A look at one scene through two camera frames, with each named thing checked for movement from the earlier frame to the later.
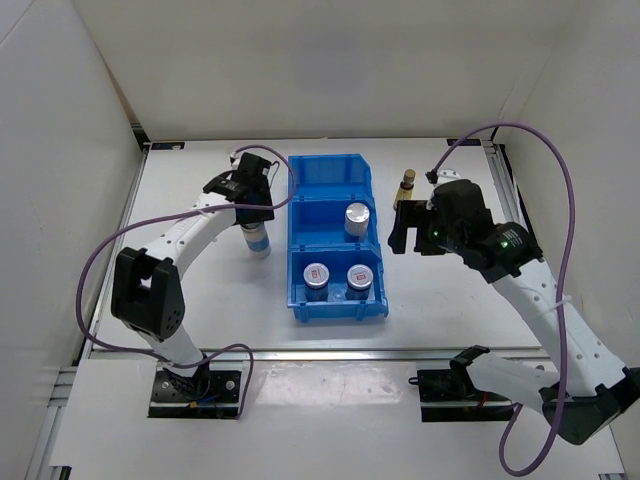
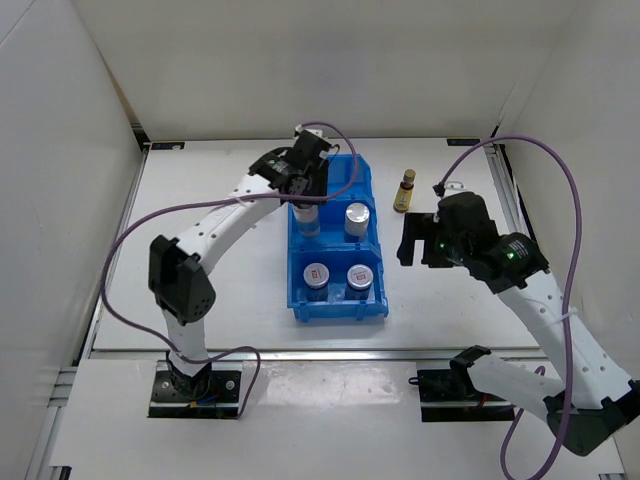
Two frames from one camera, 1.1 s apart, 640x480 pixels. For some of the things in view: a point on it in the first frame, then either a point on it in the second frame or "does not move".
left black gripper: (257, 216) → (319, 179)
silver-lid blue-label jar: (356, 222) does not move
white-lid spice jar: (316, 277) does not move
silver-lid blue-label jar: (256, 239) → (307, 220)
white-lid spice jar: (359, 280) does not move
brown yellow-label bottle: (406, 187) does not move
